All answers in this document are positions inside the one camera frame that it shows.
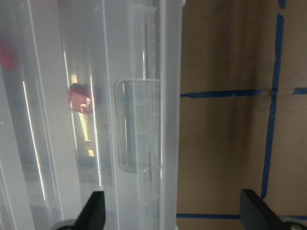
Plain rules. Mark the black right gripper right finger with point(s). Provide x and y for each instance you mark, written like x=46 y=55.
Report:
x=256 y=215

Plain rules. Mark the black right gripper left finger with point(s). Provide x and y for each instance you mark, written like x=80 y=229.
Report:
x=93 y=214

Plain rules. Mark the clear plastic box lid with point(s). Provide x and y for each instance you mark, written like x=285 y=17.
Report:
x=51 y=157

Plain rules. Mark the red block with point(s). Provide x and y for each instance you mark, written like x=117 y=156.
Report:
x=80 y=98

